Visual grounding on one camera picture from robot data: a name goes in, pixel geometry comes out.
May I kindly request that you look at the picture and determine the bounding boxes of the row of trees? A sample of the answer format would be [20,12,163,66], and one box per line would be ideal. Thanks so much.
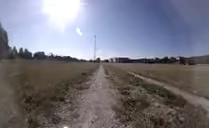
[0,21,90,63]

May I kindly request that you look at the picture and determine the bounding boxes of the pale dirt side track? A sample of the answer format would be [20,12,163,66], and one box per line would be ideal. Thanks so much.
[126,69,209,120]

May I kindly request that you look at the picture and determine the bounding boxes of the row of low buildings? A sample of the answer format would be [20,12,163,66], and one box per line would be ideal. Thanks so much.
[108,55,197,66]

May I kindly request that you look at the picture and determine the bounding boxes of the dry grass field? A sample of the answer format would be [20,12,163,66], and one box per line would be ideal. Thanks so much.
[0,59,100,128]
[102,62,209,128]

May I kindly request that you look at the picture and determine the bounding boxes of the tall thin mast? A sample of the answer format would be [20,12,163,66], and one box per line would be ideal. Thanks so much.
[92,34,98,62]

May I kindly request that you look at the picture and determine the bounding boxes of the pale dirt path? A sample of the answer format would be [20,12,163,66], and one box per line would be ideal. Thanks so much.
[57,63,126,128]

